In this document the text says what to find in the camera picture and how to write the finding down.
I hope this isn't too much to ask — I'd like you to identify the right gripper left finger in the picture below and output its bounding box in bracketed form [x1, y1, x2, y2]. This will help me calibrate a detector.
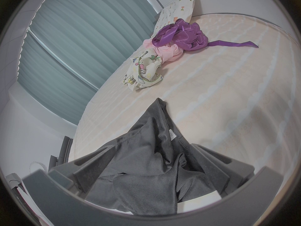
[48, 145, 116, 192]

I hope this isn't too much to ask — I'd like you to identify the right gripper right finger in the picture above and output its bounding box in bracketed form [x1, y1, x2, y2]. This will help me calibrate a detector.
[191, 143, 255, 189]

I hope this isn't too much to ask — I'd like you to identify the black T-shirt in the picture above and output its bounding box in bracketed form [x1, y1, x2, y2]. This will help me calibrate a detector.
[85, 98, 223, 215]

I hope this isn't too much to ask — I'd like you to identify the bed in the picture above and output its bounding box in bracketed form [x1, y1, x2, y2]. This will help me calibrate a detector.
[68, 0, 301, 214]

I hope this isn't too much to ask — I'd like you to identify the blue-green curtain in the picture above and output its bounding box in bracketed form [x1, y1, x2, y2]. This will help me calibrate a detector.
[28, 0, 161, 89]
[18, 30, 100, 127]

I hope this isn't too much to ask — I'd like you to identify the white printed garment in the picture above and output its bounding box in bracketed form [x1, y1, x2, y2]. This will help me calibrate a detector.
[122, 48, 164, 91]

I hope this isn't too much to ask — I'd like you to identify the pink garment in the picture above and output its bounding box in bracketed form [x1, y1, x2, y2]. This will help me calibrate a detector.
[143, 39, 184, 63]

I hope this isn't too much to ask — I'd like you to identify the purple satin garment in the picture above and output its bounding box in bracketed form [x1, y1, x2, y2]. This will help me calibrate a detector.
[152, 18, 259, 51]

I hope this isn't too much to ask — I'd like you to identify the white printed pillow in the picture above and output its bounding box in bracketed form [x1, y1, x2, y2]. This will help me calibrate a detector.
[150, 0, 198, 38]

